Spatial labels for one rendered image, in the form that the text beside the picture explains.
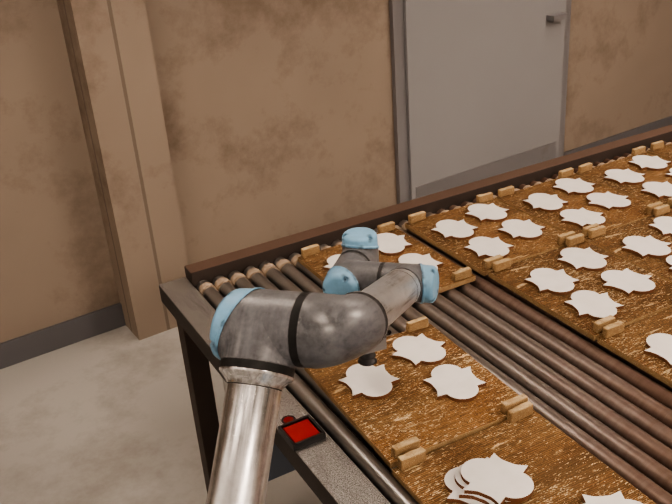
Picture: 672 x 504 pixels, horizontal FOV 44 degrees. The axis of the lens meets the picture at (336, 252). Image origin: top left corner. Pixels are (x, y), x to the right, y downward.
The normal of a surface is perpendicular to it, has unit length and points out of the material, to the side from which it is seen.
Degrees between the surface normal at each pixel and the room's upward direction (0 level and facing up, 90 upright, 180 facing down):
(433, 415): 0
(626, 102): 90
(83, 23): 90
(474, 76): 90
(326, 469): 0
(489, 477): 0
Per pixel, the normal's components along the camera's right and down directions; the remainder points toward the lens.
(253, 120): 0.55, 0.33
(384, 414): -0.07, -0.90
